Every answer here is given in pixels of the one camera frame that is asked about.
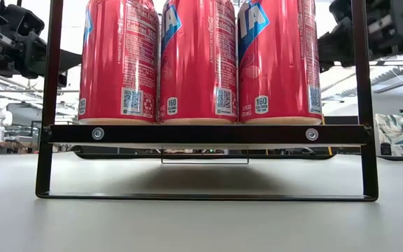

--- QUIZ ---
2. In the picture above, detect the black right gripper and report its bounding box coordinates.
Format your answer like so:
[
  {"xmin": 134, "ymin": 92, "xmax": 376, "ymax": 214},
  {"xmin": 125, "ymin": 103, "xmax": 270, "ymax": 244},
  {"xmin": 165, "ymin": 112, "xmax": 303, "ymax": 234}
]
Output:
[{"xmin": 318, "ymin": 0, "xmax": 403, "ymax": 73}]

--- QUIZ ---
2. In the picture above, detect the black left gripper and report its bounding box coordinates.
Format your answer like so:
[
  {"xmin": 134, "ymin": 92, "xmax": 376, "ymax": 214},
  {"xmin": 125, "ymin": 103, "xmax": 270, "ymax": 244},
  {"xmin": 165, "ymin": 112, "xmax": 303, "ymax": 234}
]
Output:
[{"xmin": 0, "ymin": 0, "xmax": 83, "ymax": 88}]

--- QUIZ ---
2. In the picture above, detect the red Fanta soda can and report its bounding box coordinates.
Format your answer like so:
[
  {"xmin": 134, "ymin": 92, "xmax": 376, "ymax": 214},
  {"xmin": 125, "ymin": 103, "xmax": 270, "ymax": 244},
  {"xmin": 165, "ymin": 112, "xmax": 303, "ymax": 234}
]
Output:
[
  {"xmin": 236, "ymin": 0, "xmax": 323, "ymax": 126},
  {"xmin": 159, "ymin": 0, "xmax": 239, "ymax": 125},
  {"xmin": 78, "ymin": 0, "xmax": 160, "ymax": 125}
]

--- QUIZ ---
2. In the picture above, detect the wooden shelf black metal frame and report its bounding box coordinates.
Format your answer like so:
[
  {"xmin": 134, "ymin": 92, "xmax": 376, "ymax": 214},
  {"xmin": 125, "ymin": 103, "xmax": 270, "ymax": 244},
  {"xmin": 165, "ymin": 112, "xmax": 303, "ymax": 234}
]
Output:
[{"xmin": 35, "ymin": 0, "xmax": 380, "ymax": 202}]

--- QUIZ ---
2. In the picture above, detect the leaf pattern panel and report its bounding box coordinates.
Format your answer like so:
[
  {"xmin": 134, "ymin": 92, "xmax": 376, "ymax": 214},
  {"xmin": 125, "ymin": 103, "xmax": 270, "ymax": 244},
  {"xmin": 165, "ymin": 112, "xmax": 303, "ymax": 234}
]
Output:
[{"xmin": 375, "ymin": 111, "xmax": 403, "ymax": 157}]

